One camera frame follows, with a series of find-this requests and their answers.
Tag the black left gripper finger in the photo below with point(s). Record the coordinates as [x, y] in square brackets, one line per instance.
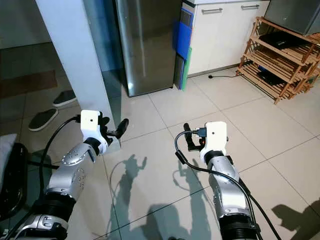
[122, 128]

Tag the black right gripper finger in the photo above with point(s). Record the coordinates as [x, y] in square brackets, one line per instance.
[187, 128]

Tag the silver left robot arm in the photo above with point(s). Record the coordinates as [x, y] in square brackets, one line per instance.
[75, 167]

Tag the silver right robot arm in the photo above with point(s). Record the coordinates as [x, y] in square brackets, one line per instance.
[227, 195]

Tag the grey slipper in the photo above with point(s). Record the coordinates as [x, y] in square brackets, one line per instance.
[43, 119]
[64, 97]

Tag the green flat board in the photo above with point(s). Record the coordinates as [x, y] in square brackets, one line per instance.
[186, 70]

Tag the stainless steel fridge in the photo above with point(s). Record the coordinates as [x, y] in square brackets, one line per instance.
[147, 45]

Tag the brown floor mat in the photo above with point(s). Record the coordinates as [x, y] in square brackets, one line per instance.
[30, 84]

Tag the blue flat board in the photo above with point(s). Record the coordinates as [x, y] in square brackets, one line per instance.
[183, 39]

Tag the white kitchen cabinet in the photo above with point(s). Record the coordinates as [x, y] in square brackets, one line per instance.
[222, 42]

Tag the small black flat item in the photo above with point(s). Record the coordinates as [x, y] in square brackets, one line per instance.
[271, 77]

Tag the black chair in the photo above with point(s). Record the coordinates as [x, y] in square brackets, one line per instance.
[20, 180]

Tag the grey seat cushion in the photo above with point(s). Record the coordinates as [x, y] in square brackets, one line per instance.
[6, 150]

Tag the wooden slatted shoe rack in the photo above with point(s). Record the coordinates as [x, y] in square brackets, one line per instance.
[282, 62]

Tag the large black flat item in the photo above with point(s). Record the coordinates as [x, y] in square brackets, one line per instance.
[282, 39]

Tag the grey metal box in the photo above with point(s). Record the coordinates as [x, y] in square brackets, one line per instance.
[294, 15]

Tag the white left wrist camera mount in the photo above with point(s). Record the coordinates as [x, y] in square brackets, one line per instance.
[91, 125]

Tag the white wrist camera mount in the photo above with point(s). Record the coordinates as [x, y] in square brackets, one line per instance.
[215, 140]
[91, 125]

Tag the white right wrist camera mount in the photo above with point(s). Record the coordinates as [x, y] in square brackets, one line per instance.
[215, 140]

